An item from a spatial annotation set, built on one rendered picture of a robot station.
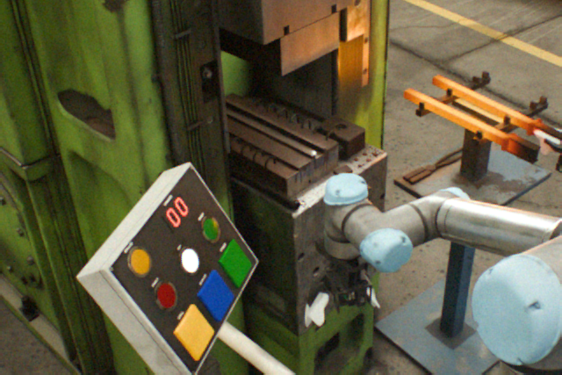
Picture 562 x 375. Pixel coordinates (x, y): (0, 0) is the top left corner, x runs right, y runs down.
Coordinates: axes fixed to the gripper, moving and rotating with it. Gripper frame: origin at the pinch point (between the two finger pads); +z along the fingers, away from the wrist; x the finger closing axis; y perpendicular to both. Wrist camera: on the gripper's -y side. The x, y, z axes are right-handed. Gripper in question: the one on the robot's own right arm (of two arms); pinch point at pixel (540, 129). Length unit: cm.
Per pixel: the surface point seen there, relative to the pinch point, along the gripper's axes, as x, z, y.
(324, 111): -35, 50, 3
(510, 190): 2.7, 7.7, 26.3
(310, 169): -58, 28, 2
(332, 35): -50, 29, -33
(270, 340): -70, 33, 64
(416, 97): -13.8, 33.3, -0.9
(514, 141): -11.9, -0.3, -1.1
